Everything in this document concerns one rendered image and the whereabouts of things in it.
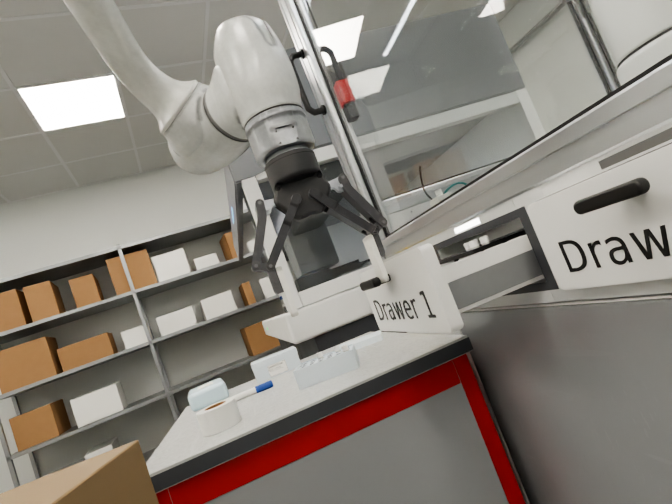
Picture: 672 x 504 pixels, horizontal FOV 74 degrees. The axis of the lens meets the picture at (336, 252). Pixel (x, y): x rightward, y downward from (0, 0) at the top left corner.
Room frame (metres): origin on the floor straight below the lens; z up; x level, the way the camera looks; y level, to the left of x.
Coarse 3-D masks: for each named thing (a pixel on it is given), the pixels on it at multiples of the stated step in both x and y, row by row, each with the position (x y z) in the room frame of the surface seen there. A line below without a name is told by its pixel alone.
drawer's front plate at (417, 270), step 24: (384, 264) 0.66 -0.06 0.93; (408, 264) 0.58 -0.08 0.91; (432, 264) 0.53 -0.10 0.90; (384, 288) 0.70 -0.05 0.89; (408, 288) 0.61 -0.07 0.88; (432, 288) 0.54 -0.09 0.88; (384, 312) 0.75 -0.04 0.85; (408, 312) 0.64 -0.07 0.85; (432, 312) 0.56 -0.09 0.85; (456, 312) 0.53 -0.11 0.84
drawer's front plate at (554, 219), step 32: (640, 160) 0.38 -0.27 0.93; (576, 192) 0.46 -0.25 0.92; (544, 224) 0.52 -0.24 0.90; (576, 224) 0.48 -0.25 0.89; (608, 224) 0.44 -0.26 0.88; (640, 224) 0.41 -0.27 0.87; (576, 256) 0.49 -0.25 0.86; (608, 256) 0.45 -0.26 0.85; (640, 256) 0.42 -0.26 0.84; (576, 288) 0.51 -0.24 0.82
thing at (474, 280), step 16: (512, 240) 0.58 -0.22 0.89; (528, 240) 0.59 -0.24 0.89; (480, 256) 0.57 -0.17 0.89; (496, 256) 0.57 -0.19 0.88; (512, 256) 0.58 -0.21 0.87; (528, 256) 0.58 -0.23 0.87; (448, 272) 0.56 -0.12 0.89; (464, 272) 0.56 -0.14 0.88; (480, 272) 0.56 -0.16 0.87; (496, 272) 0.57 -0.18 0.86; (512, 272) 0.57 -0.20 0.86; (528, 272) 0.58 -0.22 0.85; (464, 288) 0.56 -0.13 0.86; (480, 288) 0.56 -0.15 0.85; (496, 288) 0.57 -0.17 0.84; (512, 288) 0.57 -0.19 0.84; (464, 304) 0.55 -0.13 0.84; (480, 304) 0.56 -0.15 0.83
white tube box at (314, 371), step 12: (348, 348) 0.92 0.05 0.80; (312, 360) 0.95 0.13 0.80; (324, 360) 0.87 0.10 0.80; (336, 360) 0.87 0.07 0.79; (348, 360) 0.87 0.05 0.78; (300, 372) 0.87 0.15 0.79; (312, 372) 0.87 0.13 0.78; (324, 372) 0.87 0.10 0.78; (336, 372) 0.87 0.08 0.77; (300, 384) 0.87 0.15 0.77; (312, 384) 0.87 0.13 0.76
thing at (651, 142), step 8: (656, 136) 0.38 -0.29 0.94; (664, 136) 0.37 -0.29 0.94; (640, 144) 0.40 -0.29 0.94; (648, 144) 0.39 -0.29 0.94; (656, 144) 0.38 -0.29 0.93; (624, 152) 0.41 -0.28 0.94; (632, 152) 0.41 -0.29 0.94; (640, 152) 0.40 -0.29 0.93; (608, 160) 0.43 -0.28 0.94; (616, 160) 0.42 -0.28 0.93
